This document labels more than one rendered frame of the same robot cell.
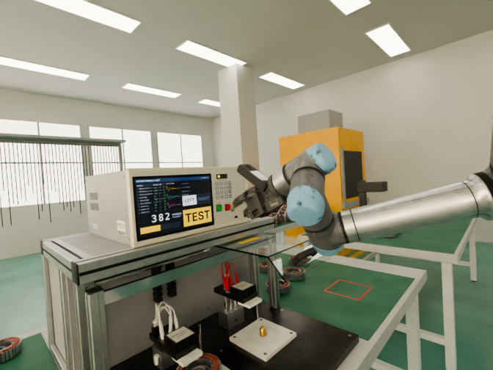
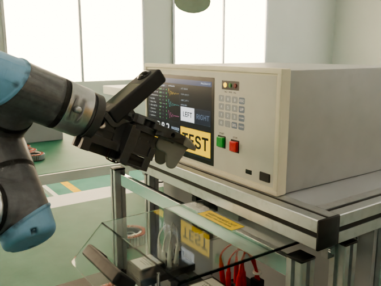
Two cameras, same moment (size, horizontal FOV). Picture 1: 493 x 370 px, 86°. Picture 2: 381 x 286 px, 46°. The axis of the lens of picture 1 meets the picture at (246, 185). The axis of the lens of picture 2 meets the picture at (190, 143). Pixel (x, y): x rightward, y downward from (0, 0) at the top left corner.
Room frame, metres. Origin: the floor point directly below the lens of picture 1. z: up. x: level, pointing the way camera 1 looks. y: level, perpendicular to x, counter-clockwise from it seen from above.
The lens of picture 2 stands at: (0.98, -0.71, 1.34)
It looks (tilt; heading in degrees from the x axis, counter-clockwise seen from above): 11 degrees down; 101
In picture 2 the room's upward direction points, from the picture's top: straight up
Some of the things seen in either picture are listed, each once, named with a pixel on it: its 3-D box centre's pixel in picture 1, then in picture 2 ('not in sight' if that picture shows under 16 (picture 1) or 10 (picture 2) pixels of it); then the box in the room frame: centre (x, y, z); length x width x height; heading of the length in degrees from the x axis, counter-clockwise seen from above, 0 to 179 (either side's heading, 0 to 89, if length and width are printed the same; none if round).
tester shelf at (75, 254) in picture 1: (169, 233); (263, 164); (0.96, 0.29, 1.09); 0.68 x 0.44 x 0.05; 136
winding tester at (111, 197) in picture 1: (169, 199); (270, 110); (0.97, 0.28, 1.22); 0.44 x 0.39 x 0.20; 136
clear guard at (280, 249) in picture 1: (266, 250); (194, 248); (0.86, -0.05, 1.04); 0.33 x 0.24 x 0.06; 46
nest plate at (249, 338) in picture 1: (263, 336); not in sight; (0.82, -0.02, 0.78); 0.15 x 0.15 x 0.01; 46
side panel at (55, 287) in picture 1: (60, 313); not in sight; (0.78, 0.58, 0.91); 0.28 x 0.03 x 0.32; 46
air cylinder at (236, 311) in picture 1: (231, 315); not in sight; (0.92, 0.08, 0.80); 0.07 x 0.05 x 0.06; 136
